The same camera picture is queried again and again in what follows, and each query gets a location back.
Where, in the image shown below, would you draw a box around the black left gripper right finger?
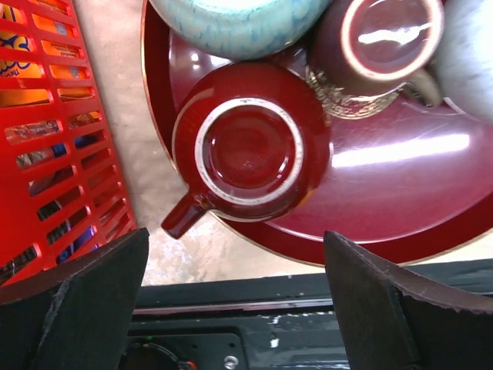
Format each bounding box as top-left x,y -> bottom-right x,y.
324,231 -> 492,369

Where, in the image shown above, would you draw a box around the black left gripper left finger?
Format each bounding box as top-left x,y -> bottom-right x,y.
1,228 -> 149,369

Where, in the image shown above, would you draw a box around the red floral mug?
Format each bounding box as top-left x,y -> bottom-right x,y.
162,62 -> 330,238

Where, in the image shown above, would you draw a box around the white speckled mug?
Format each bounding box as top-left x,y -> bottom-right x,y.
434,0 -> 492,124

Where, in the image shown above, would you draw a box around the teal glazed mug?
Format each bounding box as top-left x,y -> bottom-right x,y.
151,0 -> 330,60

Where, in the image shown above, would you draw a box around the red plastic basket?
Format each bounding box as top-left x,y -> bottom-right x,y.
1,1 -> 136,285

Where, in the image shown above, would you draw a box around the dark red round tray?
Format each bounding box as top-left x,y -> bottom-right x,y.
139,0 -> 493,267

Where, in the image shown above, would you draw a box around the small brown espresso cup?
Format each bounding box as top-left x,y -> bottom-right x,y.
306,0 -> 444,119

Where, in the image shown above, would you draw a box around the black table front rail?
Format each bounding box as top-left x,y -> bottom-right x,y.
120,260 -> 492,369

